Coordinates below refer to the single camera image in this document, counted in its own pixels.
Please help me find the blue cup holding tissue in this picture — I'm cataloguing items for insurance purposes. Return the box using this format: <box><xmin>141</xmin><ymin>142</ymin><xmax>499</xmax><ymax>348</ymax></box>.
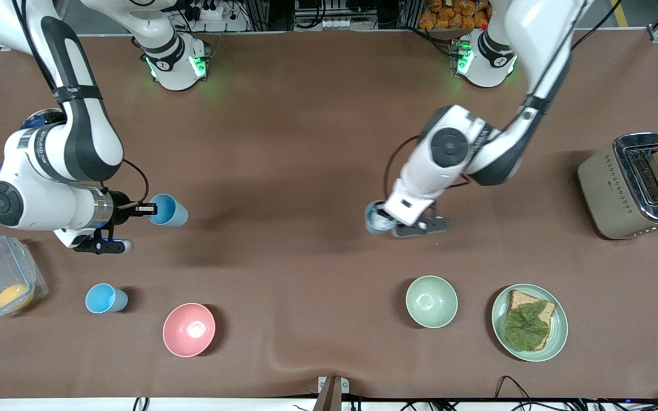
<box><xmin>365</xmin><ymin>200</ymin><xmax>398</xmax><ymax>235</ymax></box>

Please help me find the pale green bowl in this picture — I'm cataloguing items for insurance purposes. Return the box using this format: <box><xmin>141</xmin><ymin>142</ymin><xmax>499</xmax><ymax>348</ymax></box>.
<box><xmin>406</xmin><ymin>276</ymin><xmax>459</xmax><ymax>329</ymax></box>

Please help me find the brown table cover mat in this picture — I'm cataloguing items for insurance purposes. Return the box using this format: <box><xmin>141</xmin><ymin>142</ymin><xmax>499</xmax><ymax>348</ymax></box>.
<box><xmin>0</xmin><ymin>31</ymin><xmax>658</xmax><ymax>400</ymax></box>

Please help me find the glass lid with blue knob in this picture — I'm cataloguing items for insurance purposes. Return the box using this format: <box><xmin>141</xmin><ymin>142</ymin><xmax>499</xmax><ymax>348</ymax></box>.
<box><xmin>21</xmin><ymin>108</ymin><xmax>67</xmax><ymax>130</ymax></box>

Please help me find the pink bowl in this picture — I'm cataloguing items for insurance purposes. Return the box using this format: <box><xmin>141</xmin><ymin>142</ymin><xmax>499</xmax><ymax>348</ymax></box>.
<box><xmin>162</xmin><ymin>303</ymin><xmax>216</xmax><ymax>358</ymax></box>

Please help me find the orange food piece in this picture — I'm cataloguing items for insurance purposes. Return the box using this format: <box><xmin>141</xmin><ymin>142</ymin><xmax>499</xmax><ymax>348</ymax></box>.
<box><xmin>0</xmin><ymin>284</ymin><xmax>35</xmax><ymax>312</ymax></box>

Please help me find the brown bread slice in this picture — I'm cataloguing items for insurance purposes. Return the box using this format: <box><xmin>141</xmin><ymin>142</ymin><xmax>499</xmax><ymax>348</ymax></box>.
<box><xmin>505</xmin><ymin>290</ymin><xmax>557</xmax><ymax>350</ymax></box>

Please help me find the green lettuce leaf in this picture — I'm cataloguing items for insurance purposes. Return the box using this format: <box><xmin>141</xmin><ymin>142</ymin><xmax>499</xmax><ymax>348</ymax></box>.
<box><xmin>504</xmin><ymin>301</ymin><xmax>551</xmax><ymax>351</ymax></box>

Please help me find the metal table edge clamp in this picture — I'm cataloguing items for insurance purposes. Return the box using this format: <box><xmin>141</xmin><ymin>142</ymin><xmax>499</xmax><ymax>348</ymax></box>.
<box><xmin>313</xmin><ymin>376</ymin><xmax>350</xmax><ymax>411</ymax></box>

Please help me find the pale green plate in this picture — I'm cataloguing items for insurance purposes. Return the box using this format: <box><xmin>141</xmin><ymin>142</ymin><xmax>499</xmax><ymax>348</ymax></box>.
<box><xmin>491</xmin><ymin>284</ymin><xmax>568</xmax><ymax>362</ymax></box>

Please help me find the bag of orange buns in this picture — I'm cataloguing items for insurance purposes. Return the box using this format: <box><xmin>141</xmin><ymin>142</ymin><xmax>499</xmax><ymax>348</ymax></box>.
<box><xmin>419</xmin><ymin>0</ymin><xmax>492</xmax><ymax>30</ymax></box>

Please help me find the silver beige toaster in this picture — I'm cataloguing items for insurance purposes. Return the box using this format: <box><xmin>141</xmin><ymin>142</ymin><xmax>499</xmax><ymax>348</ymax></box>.
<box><xmin>578</xmin><ymin>132</ymin><xmax>658</xmax><ymax>240</ymax></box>

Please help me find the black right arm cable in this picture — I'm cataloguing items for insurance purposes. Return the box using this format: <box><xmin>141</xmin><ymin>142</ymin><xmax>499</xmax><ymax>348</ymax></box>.
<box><xmin>121</xmin><ymin>158</ymin><xmax>151</xmax><ymax>205</ymax></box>

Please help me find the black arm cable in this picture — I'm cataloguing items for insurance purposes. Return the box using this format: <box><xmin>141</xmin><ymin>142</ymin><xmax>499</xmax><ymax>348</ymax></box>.
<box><xmin>121</xmin><ymin>158</ymin><xmax>151</xmax><ymax>205</ymax></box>
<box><xmin>383</xmin><ymin>134</ymin><xmax>422</xmax><ymax>202</ymax></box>

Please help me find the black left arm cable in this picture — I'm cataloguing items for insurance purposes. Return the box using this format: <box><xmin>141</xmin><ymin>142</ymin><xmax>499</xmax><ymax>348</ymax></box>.
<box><xmin>383</xmin><ymin>134</ymin><xmax>422</xmax><ymax>202</ymax></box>

